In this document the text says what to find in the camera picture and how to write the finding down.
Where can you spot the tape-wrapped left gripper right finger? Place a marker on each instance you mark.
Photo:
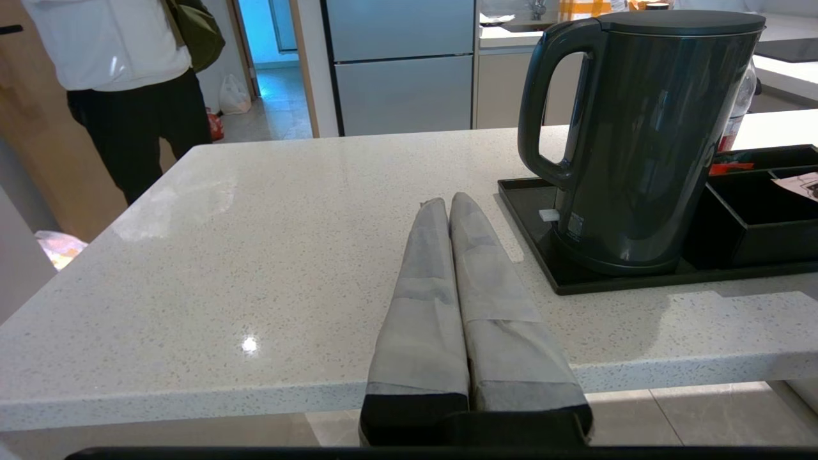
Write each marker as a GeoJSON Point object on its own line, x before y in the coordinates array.
{"type": "Point", "coordinates": [505, 332]}

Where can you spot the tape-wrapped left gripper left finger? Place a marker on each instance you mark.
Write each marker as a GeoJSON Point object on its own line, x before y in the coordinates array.
{"type": "Point", "coordinates": [418, 332]}

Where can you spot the black electric kettle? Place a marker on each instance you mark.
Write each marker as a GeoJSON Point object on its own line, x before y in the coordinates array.
{"type": "Point", "coordinates": [645, 147]}

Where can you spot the water bottle with dark liquid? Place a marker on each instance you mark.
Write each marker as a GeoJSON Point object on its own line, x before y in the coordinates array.
{"type": "Point", "coordinates": [738, 108]}

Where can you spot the dark green shoulder bag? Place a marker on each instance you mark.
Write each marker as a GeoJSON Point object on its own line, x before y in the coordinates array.
{"type": "Point", "coordinates": [198, 32]}

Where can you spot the pink tea bag sachet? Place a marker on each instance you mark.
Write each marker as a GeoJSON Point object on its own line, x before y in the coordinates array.
{"type": "Point", "coordinates": [799, 185]}

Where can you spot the black rectangular serving tray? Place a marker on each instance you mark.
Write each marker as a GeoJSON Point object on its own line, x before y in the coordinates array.
{"type": "Point", "coordinates": [530, 217]}

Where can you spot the white base cabinet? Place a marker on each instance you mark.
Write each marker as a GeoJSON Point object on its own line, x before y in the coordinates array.
{"type": "Point", "coordinates": [498, 89]}

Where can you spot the silver refrigerator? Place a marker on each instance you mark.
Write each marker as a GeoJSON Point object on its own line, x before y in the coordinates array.
{"type": "Point", "coordinates": [402, 76]}

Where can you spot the red sachet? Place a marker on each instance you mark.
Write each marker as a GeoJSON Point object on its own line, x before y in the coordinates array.
{"type": "Point", "coordinates": [728, 168]}

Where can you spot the black compartment organizer box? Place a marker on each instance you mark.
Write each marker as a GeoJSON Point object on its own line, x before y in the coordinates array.
{"type": "Point", "coordinates": [767, 223]}

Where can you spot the red bag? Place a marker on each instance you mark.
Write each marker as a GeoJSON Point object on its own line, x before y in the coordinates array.
{"type": "Point", "coordinates": [215, 126]}

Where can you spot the white plate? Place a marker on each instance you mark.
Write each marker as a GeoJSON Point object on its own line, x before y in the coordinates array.
{"type": "Point", "coordinates": [495, 20]}

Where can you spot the chrome sink faucet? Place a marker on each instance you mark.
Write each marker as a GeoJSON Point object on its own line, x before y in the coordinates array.
{"type": "Point", "coordinates": [539, 7]}

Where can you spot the yellow white striped box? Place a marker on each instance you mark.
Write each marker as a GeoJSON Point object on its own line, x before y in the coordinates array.
{"type": "Point", "coordinates": [585, 9]}

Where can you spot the crumpled white orange plastic bag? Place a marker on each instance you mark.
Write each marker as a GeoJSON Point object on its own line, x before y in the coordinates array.
{"type": "Point", "coordinates": [61, 249]}

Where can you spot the person in white jacket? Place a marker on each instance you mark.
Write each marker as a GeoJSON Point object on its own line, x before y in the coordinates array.
{"type": "Point", "coordinates": [128, 64]}

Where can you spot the black induction cooktop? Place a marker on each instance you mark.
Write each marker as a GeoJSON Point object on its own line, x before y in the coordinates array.
{"type": "Point", "coordinates": [792, 50]}

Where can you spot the wooden door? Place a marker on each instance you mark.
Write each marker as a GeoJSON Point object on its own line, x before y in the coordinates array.
{"type": "Point", "coordinates": [38, 147]}

